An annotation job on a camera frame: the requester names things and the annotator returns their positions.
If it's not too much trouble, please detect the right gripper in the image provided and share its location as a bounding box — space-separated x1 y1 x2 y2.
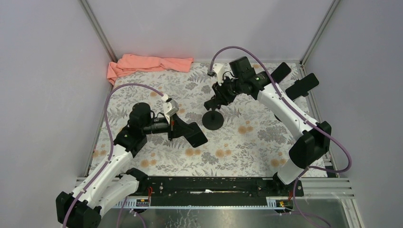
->
211 75 243 106

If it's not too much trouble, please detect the black round-base stand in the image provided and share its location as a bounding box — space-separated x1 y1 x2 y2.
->
202 96 224 131

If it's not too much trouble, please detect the black phone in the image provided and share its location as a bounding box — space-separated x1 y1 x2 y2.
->
286 73 319 101
184 122 208 148

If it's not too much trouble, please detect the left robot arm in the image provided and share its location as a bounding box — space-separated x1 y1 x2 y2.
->
56 103 207 228

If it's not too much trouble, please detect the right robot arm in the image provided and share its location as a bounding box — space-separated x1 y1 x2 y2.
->
204 57 331 196

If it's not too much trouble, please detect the pink cloth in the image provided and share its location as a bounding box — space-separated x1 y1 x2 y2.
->
106 54 194 85

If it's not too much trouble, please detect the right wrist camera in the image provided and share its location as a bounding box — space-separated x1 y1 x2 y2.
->
207 64 225 85

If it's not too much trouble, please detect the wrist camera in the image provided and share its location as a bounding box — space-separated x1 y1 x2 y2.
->
161 94 179 124
207 64 225 85

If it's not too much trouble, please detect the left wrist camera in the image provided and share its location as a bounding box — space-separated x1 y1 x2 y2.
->
161 94 179 124

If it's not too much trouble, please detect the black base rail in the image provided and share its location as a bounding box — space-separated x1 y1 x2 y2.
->
129 176 304 207

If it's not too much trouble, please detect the aluminium frame profile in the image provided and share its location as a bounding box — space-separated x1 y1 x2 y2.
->
73 177 355 199

